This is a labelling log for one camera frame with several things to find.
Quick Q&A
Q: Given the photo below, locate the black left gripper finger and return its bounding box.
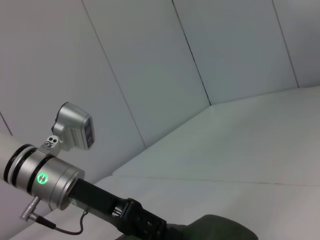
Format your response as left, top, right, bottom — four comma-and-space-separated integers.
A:
123, 198, 185, 240
117, 217, 151, 240

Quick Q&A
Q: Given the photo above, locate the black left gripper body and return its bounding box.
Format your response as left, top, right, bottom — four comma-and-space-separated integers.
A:
69, 178, 129, 233

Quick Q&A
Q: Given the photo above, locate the dark green printed t-shirt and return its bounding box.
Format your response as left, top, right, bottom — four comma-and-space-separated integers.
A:
159, 214, 258, 240

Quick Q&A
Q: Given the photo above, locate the left arm cable with plug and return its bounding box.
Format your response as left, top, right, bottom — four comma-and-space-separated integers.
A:
19, 196, 87, 236

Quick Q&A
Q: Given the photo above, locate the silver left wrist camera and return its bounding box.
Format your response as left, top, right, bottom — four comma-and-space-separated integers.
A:
37, 101, 97, 158

